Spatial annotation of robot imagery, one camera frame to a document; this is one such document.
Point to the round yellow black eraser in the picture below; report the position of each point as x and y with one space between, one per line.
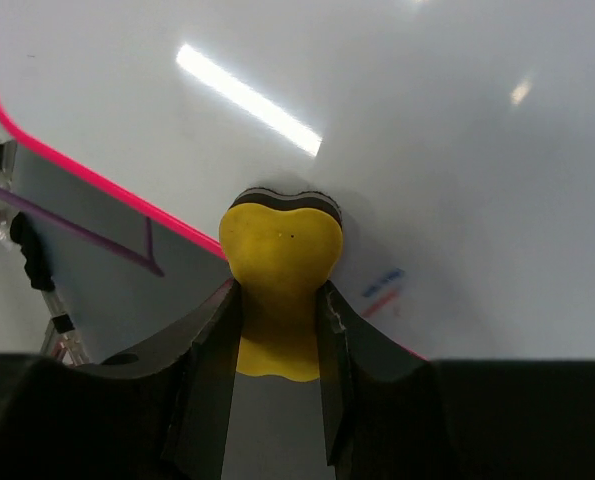
280 248

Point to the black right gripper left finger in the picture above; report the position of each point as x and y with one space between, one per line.
157 410

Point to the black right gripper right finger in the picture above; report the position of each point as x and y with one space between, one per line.
390 414

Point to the black wire easel stand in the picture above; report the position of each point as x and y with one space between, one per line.
62 341

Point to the pink framed whiteboard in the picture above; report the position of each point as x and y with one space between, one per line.
458 137

